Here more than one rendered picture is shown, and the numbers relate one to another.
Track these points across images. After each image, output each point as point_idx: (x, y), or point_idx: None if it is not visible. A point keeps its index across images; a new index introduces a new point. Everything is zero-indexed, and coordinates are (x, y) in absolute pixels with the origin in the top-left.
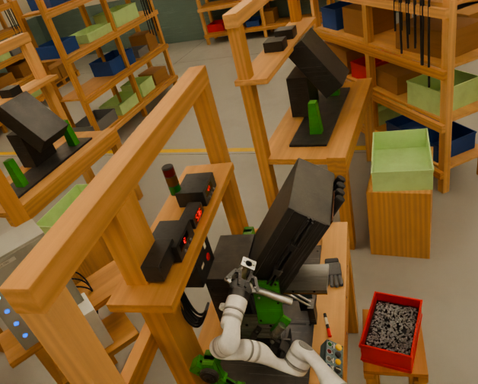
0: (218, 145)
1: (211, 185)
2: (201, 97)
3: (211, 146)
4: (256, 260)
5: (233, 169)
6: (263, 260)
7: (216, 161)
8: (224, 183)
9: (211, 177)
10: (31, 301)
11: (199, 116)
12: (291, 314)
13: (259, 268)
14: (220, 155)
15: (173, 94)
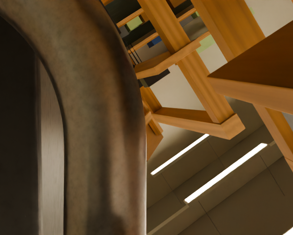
0: (239, 52)
1: None
2: None
3: (253, 43)
4: (33, 84)
5: (211, 81)
6: None
7: (231, 11)
8: (247, 101)
9: None
10: None
11: None
12: None
13: None
14: (228, 31)
15: None
